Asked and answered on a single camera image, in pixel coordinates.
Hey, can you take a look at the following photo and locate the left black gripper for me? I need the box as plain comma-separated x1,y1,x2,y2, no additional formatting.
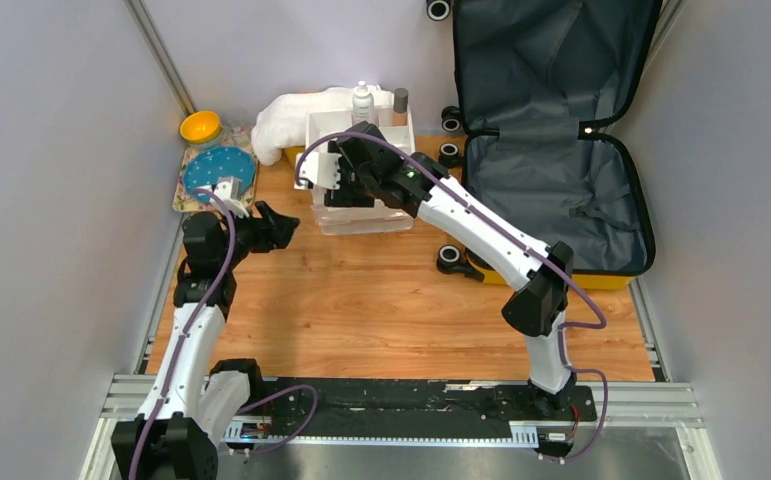
216,201,299,271

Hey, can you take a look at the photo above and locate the white pump lotion bottle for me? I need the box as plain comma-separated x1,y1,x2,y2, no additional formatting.
351,81,376,125

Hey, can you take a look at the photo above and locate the yellow plastic basket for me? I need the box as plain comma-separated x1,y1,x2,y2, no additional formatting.
283,146,305,166

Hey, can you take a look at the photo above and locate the white plastic drawer organizer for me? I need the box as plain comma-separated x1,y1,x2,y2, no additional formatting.
296,106,416,235

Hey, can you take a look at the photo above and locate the white garment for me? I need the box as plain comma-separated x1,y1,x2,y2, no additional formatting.
251,86,394,167

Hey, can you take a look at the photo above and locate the yellow Pikachu suitcase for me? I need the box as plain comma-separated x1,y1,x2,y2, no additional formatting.
441,1,662,290

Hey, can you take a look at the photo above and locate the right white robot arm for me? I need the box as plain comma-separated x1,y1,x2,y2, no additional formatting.
320,122,576,419

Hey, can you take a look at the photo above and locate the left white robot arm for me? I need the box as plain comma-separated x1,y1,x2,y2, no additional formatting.
111,201,300,479

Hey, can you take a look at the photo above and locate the teal dotted plate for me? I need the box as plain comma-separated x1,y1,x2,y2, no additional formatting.
182,146,257,203

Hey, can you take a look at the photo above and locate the patterned cloth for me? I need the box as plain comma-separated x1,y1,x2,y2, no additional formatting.
172,128,258,212

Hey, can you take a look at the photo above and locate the clear drinking glass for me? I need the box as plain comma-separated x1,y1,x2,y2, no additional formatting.
223,107,251,137

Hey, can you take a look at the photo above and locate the yellow bowl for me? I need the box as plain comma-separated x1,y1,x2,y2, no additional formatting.
179,110,222,145

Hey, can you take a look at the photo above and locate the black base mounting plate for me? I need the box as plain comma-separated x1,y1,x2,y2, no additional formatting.
221,377,600,456

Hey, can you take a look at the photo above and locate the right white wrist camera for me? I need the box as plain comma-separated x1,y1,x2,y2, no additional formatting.
294,151,341,190

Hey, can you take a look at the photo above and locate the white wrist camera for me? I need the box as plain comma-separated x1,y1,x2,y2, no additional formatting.
294,151,341,190
211,176,251,218

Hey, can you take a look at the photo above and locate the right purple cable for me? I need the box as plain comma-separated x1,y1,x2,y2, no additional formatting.
294,130,610,463

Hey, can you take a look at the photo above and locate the purple cable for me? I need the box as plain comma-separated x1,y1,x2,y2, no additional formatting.
126,187,320,480
294,130,610,463

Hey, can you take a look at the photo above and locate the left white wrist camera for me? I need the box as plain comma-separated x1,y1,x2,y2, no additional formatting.
211,176,251,218

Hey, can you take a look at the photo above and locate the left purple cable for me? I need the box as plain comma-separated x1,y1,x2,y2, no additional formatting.
126,187,320,480

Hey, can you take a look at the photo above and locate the aluminium frame rail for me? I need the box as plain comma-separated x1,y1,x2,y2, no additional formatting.
78,278,724,480

